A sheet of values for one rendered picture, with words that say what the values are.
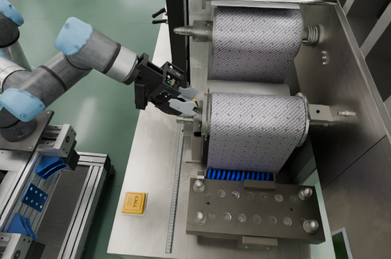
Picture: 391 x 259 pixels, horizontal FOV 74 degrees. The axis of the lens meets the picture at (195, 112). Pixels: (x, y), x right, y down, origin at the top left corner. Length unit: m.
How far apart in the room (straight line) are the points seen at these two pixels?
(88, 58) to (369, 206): 0.62
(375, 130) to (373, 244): 0.21
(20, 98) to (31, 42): 2.78
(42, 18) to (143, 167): 2.89
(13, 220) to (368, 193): 1.29
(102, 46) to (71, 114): 1.95
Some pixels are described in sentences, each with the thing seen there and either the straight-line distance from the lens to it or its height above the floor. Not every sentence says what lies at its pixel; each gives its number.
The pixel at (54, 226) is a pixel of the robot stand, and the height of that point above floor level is 0.21.
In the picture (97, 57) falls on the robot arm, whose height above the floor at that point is 1.48.
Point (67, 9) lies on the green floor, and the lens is 3.72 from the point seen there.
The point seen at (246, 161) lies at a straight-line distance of 0.84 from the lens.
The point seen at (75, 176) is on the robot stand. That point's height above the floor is 0.21.
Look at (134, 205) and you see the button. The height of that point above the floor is 0.92.
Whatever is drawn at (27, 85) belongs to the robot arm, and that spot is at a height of 1.44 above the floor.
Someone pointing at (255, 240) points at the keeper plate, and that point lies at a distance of 0.85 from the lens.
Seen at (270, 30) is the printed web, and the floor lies 1.39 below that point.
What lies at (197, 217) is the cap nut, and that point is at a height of 1.07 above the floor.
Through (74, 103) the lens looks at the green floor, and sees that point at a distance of 2.56.
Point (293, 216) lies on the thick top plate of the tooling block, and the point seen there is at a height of 1.03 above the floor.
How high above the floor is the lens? 1.84
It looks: 55 degrees down
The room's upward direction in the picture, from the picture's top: straight up
